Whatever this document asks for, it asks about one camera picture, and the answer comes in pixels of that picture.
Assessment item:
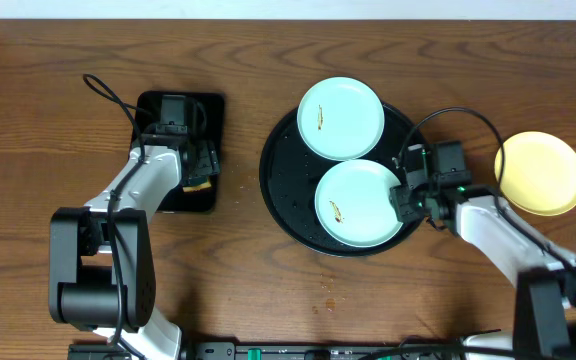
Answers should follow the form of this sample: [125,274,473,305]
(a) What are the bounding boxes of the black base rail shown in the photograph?
[66,342,465,360]

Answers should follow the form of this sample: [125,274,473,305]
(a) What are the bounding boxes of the light blue plate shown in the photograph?
[297,77,385,161]

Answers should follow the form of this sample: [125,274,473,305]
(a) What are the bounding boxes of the rectangular black tray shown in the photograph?
[135,90,225,213]

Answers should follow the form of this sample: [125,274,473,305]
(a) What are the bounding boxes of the yellow plate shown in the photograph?
[494,131,576,216]

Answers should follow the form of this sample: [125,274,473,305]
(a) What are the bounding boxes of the round black tray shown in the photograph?
[259,109,421,257]

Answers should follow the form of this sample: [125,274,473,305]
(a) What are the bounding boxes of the green and yellow sponge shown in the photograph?
[182,176,212,193]

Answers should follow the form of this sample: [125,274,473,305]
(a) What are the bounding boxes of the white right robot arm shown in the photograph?
[390,170,576,359]

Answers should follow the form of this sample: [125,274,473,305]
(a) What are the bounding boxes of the pale green plate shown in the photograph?
[314,159,403,248]

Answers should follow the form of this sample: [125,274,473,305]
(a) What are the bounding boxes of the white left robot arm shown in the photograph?
[49,122,223,360]

